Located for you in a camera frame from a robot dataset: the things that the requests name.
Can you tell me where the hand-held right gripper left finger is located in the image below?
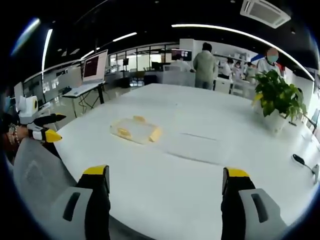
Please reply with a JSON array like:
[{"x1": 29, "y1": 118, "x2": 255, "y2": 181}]
[{"x1": 43, "y1": 164, "x2": 112, "y2": 240}]

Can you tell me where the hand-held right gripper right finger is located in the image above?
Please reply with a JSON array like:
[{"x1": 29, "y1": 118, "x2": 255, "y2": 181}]
[{"x1": 220, "y1": 166, "x2": 289, "y2": 240}]

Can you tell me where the long yellow plastic buckle part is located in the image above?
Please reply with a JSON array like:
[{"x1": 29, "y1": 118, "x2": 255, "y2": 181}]
[{"x1": 148, "y1": 126, "x2": 163, "y2": 143}]

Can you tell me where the person's left hand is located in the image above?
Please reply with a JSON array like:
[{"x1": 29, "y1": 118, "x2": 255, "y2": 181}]
[{"x1": 17, "y1": 126, "x2": 30, "y2": 139}]

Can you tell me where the white side desk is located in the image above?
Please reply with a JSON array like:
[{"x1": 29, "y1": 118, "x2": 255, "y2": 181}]
[{"x1": 61, "y1": 80, "x2": 107, "y2": 119}]

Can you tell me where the straight ceiling light strip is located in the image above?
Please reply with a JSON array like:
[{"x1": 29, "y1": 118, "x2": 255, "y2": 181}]
[
  {"x1": 41, "y1": 28, "x2": 54, "y2": 74},
  {"x1": 111, "y1": 31, "x2": 138, "y2": 43}
]

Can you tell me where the large white monitor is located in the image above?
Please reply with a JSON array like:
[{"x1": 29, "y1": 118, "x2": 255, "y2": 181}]
[{"x1": 81, "y1": 48, "x2": 109, "y2": 83}]

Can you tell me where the small black device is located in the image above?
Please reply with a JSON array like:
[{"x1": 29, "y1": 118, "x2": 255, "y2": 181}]
[{"x1": 292, "y1": 153, "x2": 306, "y2": 166}]

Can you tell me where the clear plastic tray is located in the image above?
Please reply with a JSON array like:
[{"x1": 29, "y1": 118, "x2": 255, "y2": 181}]
[{"x1": 109, "y1": 115, "x2": 164, "y2": 146}]

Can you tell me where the teal chair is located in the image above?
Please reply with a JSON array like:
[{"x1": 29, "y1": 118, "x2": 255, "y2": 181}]
[{"x1": 306, "y1": 107, "x2": 320, "y2": 131}]

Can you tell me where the green potted plant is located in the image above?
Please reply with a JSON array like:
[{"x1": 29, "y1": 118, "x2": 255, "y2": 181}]
[{"x1": 251, "y1": 69, "x2": 309, "y2": 135}]

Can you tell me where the white counter cabinet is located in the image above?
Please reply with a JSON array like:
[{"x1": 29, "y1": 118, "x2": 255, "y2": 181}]
[{"x1": 143, "y1": 70, "x2": 196, "y2": 88}]

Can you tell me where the long curved ceiling light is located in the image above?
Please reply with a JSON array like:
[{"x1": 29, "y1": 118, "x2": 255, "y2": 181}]
[{"x1": 171, "y1": 23, "x2": 316, "y2": 82}]

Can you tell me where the ceiling air conditioner unit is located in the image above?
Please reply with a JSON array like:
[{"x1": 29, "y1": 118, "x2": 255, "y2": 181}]
[{"x1": 239, "y1": 0, "x2": 292, "y2": 29}]

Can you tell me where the beaded wrist bracelet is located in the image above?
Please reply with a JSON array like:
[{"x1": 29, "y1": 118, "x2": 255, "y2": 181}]
[{"x1": 8, "y1": 124, "x2": 21, "y2": 145}]

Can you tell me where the wall screen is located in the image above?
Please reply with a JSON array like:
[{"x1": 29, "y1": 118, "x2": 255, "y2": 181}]
[{"x1": 170, "y1": 48, "x2": 193, "y2": 62}]

